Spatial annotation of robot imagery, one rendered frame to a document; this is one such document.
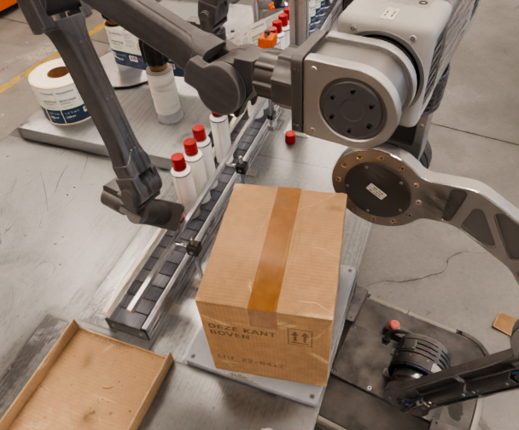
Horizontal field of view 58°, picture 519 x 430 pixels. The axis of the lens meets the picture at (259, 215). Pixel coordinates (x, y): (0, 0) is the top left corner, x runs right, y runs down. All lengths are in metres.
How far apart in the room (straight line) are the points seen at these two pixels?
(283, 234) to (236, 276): 0.13
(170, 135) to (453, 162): 1.78
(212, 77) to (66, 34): 0.33
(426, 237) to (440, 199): 1.50
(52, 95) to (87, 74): 0.78
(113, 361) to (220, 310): 0.39
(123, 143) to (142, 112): 0.77
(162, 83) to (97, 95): 0.63
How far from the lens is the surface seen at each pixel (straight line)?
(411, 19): 0.68
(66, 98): 1.72
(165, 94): 1.58
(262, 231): 0.91
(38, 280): 1.37
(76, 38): 0.94
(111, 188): 1.08
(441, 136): 3.06
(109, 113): 0.96
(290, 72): 0.65
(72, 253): 1.39
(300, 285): 0.83
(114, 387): 1.12
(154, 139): 1.59
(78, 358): 1.19
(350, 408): 1.68
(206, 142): 1.26
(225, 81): 0.69
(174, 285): 1.18
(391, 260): 2.31
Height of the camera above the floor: 1.81
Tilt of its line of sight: 47 degrees down
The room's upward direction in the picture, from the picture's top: 6 degrees counter-clockwise
